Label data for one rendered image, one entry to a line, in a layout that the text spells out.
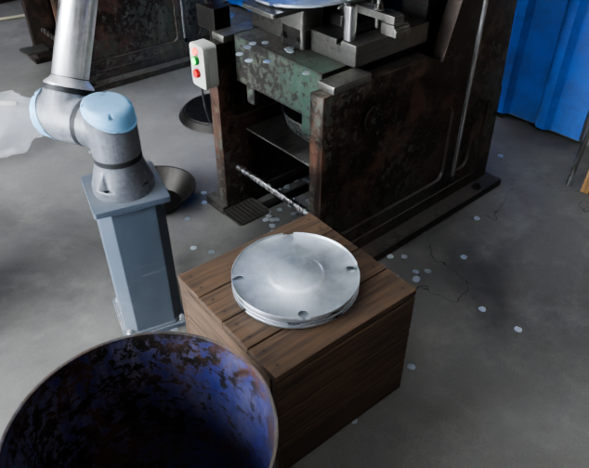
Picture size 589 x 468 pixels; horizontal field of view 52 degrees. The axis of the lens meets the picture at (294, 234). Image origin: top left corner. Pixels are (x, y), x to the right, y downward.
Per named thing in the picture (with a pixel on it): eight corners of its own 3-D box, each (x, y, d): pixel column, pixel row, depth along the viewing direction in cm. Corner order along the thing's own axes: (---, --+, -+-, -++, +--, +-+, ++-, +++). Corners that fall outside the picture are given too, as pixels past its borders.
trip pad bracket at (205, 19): (218, 69, 191) (213, 6, 179) (201, 59, 196) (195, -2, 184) (233, 64, 194) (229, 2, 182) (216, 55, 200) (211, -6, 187)
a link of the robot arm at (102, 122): (122, 169, 138) (111, 115, 130) (75, 157, 142) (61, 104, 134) (152, 145, 147) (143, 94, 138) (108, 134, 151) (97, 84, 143)
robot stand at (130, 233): (126, 344, 168) (93, 214, 141) (112, 302, 182) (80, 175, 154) (189, 323, 175) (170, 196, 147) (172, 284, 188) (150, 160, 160)
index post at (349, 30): (349, 42, 158) (351, 5, 152) (341, 39, 160) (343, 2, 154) (357, 39, 160) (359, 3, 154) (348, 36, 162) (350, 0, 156)
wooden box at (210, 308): (279, 475, 137) (276, 378, 116) (192, 371, 161) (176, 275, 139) (400, 386, 157) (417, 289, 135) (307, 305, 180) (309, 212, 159)
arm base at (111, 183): (99, 209, 143) (90, 174, 136) (87, 177, 153) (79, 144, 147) (162, 194, 148) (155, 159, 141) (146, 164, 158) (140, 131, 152)
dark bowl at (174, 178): (141, 238, 206) (137, 222, 202) (101, 200, 224) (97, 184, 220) (213, 205, 222) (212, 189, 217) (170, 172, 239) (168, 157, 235)
